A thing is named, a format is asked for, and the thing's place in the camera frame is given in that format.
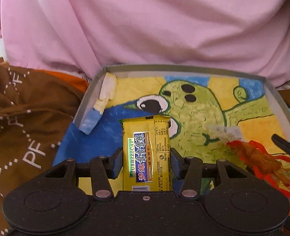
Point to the pink draped sheet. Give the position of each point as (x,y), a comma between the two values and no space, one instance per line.
(251,36)

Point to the yellow snack bar packet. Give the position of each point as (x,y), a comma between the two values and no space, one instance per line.
(146,154)

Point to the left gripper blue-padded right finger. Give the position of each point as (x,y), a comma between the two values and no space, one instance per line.
(190,171)

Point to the red dried meat snack packet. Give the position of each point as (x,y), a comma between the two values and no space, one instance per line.
(275,170)

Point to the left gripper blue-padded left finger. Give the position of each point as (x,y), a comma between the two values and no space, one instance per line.
(103,169)

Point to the grey tray with frog drawing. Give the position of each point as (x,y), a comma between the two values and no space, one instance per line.
(191,97)

